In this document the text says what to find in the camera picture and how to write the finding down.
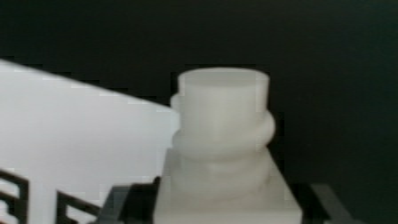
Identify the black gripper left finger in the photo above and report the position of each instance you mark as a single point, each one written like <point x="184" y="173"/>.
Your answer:
<point x="129" y="206"/>

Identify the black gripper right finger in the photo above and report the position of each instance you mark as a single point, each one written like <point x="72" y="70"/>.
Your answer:
<point x="325" y="210"/>

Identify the white leg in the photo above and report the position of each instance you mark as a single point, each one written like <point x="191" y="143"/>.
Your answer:
<point x="223" y="187"/>

